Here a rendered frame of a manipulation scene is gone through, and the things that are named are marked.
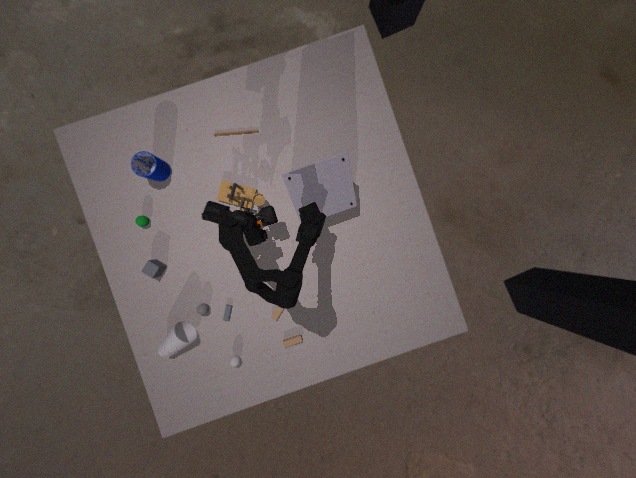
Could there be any tan rectangular block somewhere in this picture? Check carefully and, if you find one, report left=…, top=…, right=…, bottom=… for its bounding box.
left=283, top=334, right=303, bottom=347
left=271, top=306, right=283, bottom=320

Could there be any blue mug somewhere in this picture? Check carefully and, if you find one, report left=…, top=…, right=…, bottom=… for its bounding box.
left=131, top=151, right=172, bottom=182

